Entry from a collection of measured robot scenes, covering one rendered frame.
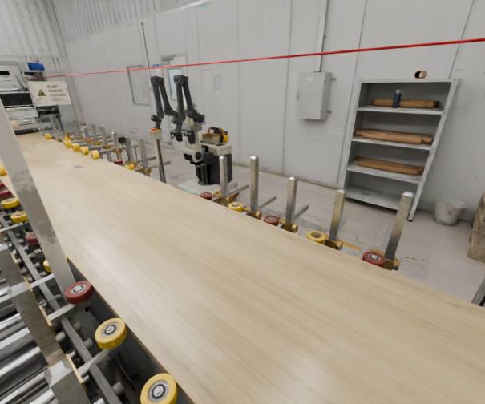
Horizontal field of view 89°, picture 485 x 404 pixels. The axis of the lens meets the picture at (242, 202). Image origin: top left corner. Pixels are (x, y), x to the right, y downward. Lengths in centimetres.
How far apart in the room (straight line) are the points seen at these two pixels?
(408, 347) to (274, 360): 36
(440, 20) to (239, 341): 358
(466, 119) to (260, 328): 333
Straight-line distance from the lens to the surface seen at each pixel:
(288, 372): 75
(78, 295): 106
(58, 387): 60
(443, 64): 372
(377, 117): 381
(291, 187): 130
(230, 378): 74
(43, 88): 498
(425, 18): 380
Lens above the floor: 155
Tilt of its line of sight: 26 degrees down
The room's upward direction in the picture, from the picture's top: 1 degrees counter-clockwise
